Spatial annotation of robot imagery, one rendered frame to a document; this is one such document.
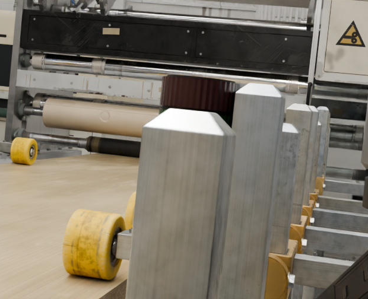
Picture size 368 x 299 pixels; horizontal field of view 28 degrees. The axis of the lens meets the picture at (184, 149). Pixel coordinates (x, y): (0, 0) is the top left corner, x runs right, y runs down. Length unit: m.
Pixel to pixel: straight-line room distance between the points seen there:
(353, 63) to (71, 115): 1.13
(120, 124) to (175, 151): 2.69
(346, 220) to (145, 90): 1.73
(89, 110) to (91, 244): 2.18
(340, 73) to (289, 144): 2.04
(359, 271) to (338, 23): 2.51
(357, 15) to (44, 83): 1.26
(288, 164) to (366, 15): 2.09
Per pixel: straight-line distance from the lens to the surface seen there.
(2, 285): 0.86
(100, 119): 3.02
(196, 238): 0.31
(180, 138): 0.31
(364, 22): 2.86
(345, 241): 1.10
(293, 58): 2.89
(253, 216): 0.56
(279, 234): 0.81
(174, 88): 0.55
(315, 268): 0.86
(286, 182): 0.80
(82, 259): 0.88
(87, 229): 0.88
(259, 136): 0.55
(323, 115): 2.05
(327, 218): 1.35
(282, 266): 0.79
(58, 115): 3.08
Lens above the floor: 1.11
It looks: 3 degrees down
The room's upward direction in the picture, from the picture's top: 6 degrees clockwise
